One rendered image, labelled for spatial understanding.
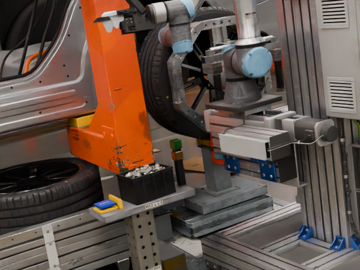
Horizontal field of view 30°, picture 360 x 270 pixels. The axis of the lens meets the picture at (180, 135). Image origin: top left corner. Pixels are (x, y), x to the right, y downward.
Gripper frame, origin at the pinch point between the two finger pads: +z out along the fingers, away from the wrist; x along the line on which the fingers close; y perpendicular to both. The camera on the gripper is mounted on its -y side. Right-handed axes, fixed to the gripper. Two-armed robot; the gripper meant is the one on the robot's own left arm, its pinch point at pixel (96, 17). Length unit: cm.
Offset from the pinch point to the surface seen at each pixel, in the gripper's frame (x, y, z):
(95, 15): 47.1, -5.9, -9.7
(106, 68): 50, 17, -10
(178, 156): 44, 59, -32
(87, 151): 96, 54, -2
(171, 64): 66, 20, -44
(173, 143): 43, 54, -31
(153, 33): 87, 3, -44
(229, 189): 93, 88, -70
